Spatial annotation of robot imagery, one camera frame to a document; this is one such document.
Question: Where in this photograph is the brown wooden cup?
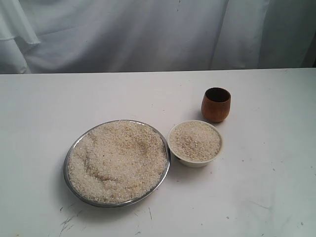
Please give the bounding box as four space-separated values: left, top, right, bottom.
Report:
201 87 231 123

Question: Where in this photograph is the white bowl of rice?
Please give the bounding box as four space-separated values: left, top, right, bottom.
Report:
167 120 223 168

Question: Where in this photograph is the round metal rice plate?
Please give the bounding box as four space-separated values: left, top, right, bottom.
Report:
63 119 170 208

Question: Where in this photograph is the white backdrop cloth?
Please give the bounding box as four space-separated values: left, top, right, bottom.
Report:
0 0 316 74

